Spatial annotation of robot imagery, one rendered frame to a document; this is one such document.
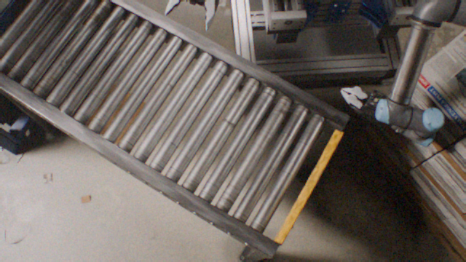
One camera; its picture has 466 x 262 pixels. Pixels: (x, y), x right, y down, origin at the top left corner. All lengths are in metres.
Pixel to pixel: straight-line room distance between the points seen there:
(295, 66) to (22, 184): 1.52
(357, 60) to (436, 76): 0.71
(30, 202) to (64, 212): 0.19
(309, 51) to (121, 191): 1.18
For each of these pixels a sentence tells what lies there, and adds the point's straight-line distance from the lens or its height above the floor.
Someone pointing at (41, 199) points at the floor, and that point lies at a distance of 2.50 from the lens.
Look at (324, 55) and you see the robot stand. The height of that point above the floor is 0.21.
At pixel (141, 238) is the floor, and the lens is 2.33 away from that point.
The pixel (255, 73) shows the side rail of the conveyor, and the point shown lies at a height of 0.80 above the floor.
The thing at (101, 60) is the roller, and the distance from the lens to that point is 1.72.
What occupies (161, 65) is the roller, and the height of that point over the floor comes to 0.80.
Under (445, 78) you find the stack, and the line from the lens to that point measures 1.79.
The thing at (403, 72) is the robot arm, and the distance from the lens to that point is 1.51.
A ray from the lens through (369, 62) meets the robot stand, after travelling 2.40.
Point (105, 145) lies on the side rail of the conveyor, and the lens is 1.60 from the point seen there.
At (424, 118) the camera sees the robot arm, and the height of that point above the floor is 0.94.
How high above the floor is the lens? 2.29
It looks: 73 degrees down
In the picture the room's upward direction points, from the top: 2 degrees clockwise
